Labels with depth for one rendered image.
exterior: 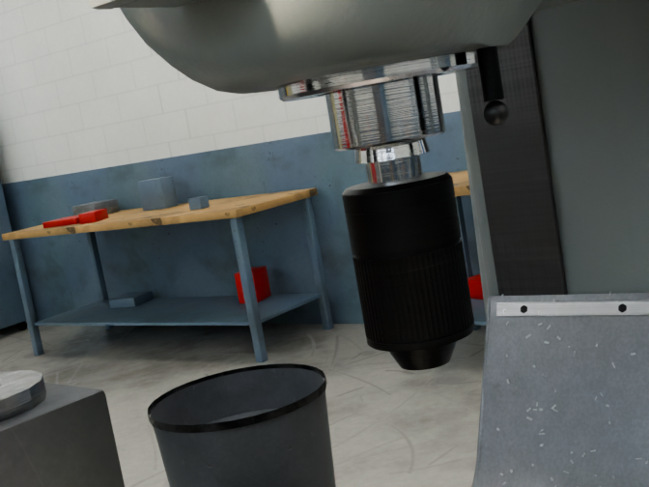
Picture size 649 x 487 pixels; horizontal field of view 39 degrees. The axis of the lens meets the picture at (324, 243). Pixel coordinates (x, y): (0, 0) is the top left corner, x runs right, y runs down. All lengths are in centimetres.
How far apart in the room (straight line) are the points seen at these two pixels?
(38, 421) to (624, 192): 46
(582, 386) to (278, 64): 49
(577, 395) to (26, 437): 41
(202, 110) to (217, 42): 592
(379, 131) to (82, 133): 682
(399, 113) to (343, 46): 6
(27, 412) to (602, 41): 49
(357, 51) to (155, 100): 625
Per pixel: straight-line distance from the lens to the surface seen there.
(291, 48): 32
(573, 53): 75
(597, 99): 75
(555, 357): 77
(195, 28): 33
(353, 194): 38
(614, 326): 76
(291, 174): 581
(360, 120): 37
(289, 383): 264
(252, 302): 517
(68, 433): 61
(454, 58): 36
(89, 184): 718
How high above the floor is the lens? 130
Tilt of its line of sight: 8 degrees down
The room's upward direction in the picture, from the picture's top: 10 degrees counter-clockwise
